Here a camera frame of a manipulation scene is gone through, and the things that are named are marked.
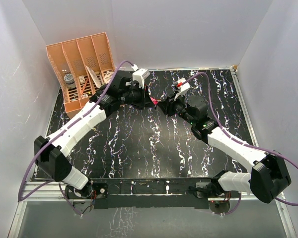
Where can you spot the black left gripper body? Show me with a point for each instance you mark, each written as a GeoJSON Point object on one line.
{"type": "Point", "coordinates": [135, 96]}

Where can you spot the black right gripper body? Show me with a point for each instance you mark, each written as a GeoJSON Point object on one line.
{"type": "Point", "coordinates": [179, 106]}

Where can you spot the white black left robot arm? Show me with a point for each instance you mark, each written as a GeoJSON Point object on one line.
{"type": "Point", "coordinates": [124, 88]}

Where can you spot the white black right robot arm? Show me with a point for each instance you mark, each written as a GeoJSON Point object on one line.
{"type": "Point", "coordinates": [266, 173]}

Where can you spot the white label packet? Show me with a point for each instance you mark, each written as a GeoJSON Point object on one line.
{"type": "Point", "coordinates": [107, 76]}

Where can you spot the white packet in organizer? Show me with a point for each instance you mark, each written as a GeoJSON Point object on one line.
{"type": "Point", "coordinates": [95, 75]}

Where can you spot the small white card box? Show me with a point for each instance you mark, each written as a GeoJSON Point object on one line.
{"type": "Point", "coordinates": [82, 79]}

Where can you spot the orange plastic file organizer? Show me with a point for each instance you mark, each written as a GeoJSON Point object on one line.
{"type": "Point", "coordinates": [72, 56]}

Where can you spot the round grey tin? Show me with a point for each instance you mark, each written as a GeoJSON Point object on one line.
{"type": "Point", "coordinates": [69, 81]}

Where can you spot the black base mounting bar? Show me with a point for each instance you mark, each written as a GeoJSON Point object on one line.
{"type": "Point", "coordinates": [150, 192]}

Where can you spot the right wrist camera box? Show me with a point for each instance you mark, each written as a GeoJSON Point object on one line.
{"type": "Point", "coordinates": [182, 87]}

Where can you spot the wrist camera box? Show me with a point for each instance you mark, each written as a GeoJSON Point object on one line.
{"type": "Point", "coordinates": [182, 87]}
{"type": "Point", "coordinates": [140, 75]}

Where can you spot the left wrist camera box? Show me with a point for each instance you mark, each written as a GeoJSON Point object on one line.
{"type": "Point", "coordinates": [140, 75]}

